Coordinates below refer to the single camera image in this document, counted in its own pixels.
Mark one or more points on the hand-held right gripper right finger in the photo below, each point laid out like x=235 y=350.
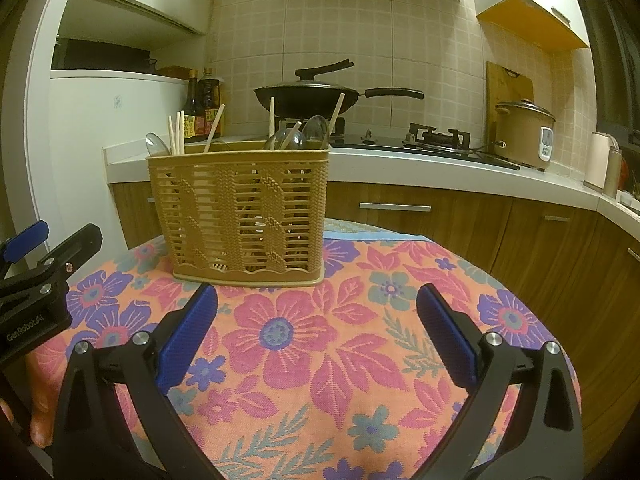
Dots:
x=447 y=335

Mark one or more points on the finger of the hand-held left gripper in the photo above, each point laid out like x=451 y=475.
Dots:
x=25 y=240
x=75 y=250

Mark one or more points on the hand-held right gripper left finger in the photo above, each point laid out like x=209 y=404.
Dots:
x=187 y=335

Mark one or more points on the metal spoon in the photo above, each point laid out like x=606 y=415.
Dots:
x=315 y=130
x=272 y=141
x=156 y=144

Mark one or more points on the tan plastic utensil basket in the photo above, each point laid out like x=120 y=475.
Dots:
x=225 y=159

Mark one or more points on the wooden chopstick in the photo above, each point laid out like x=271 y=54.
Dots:
x=179 y=132
x=171 y=135
x=292 y=132
x=214 y=127
x=336 y=110
x=271 y=120

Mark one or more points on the person's left hand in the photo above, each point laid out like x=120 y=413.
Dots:
x=42 y=400

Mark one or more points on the floral tablecloth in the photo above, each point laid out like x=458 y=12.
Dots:
x=300 y=360

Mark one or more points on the white refrigerator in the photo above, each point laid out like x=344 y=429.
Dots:
x=90 y=135

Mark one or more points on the white kitchen countertop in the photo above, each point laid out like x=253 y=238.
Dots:
x=400 y=170

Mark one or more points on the slim dark sauce bottle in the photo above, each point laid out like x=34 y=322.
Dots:
x=192 y=110

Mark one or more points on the black gas stove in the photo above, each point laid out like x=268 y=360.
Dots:
x=390 y=145

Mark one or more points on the brown cardboard box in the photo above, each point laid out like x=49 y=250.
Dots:
x=172 y=71

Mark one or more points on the wide dark sauce bottle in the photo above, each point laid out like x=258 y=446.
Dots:
x=210 y=92

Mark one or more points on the beige rice cooker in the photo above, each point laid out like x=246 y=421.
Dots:
x=515 y=135

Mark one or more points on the white thermos jug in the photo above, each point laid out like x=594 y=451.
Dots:
x=595 y=160

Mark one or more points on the small pale bottle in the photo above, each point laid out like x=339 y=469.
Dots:
x=613 y=175

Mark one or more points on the wooden cutting board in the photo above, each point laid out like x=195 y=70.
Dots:
x=500 y=85

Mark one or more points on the white overhead cabinet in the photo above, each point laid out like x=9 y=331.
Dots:
x=150 y=5

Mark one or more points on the black wok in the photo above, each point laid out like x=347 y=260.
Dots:
x=310 y=100

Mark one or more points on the black wok lid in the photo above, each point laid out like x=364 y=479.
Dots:
x=307 y=75

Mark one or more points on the dark window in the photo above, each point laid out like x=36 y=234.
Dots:
x=620 y=60

